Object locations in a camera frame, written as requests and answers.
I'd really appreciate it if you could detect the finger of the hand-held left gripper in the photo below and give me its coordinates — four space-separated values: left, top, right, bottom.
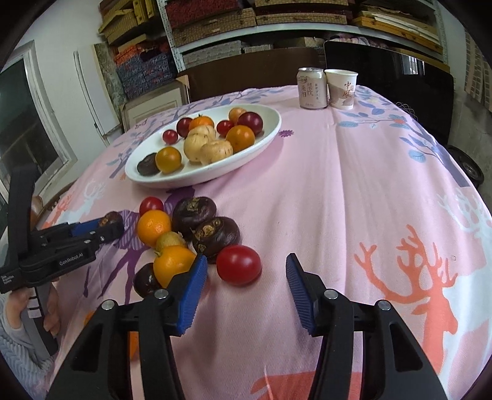
81 224 126 251
36 217 105 242

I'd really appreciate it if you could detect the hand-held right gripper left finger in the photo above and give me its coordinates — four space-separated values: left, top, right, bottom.
46 253 209 400

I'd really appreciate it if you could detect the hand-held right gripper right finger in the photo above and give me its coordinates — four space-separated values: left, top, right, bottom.
285 252 448 400

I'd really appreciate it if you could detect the dark brown water chestnut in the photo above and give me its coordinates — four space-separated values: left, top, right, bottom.
191 216 241 259
137 153 160 176
171 196 217 231
98 211 124 231
133 262 162 298

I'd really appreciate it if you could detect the orange mandarin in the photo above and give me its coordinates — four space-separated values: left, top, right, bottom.
155 147 182 174
137 210 172 245
225 125 256 153
153 246 197 289
188 114 215 131

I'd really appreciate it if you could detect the pale yellow round fruit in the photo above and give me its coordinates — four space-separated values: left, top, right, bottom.
183 135 208 163
199 140 234 165
187 126 218 145

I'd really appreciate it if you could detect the white oval plate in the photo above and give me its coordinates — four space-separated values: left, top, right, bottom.
125 104 282 189

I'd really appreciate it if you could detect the person's left forearm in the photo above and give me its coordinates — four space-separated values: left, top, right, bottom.
0 304 58 385

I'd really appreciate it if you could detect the person's left hand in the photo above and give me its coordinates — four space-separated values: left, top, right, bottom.
4 285 62 340

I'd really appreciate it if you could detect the brown wooden chair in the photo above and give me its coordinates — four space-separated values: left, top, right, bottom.
30 190 72 224

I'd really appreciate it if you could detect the small yellow fruit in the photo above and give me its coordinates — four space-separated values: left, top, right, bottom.
156 231 188 250

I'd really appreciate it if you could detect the white framed window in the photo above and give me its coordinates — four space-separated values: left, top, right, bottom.
0 40 79 193

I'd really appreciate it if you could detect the pink printed tablecloth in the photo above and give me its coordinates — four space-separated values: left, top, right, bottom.
38 85 492 400

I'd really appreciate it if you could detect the wooden framed panel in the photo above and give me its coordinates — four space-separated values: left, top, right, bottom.
121 81 190 131

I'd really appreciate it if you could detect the grey marble slab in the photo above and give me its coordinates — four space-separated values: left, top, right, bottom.
94 42 127 104

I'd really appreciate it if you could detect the stack of blue patterned boxes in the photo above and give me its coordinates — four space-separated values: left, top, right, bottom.
115 50 178 93

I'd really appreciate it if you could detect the stack of orange patterned boxes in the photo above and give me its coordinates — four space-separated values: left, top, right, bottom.
113 40 170 62

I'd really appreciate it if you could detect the pink drink can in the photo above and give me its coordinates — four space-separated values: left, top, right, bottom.
296 67 328 109

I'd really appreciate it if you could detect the white paper cup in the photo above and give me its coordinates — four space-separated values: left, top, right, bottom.
324 68 358 111

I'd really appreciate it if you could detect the black caster wheel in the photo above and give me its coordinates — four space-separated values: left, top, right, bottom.
459 152 485 185

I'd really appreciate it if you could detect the pile of yellow cardboard boxes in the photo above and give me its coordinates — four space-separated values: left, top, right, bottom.
98 0 162 45

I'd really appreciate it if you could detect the brown board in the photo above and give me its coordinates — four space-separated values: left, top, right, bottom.
176 49 321 102

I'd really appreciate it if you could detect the stack of grey woven boxes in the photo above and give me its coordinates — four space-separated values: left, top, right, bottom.
181 38 275 67

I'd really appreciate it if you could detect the black screen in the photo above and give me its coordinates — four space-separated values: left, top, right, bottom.
323 39 455 145

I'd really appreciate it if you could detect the metal shelving unit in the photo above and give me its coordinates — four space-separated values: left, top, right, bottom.
159 0 450 74

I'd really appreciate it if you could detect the stack of yellow flat boxes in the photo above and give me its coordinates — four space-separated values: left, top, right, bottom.
351 10 442 52

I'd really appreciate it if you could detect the beige checked curtain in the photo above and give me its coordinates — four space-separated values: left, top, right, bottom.
463 29 492 106

